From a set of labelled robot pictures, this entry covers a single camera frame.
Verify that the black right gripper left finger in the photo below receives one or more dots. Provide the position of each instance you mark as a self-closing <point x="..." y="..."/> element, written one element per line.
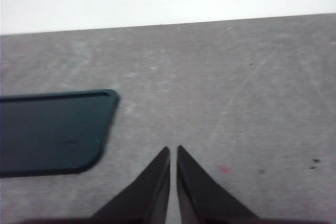
<point x="147" y="197"/>

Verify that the dark rectangular tray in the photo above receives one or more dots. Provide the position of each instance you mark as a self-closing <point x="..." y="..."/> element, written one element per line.
<point x="52" y="132"/>

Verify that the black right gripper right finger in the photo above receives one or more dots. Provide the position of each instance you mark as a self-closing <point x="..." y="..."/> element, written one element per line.
<point x="199" y="197"/>

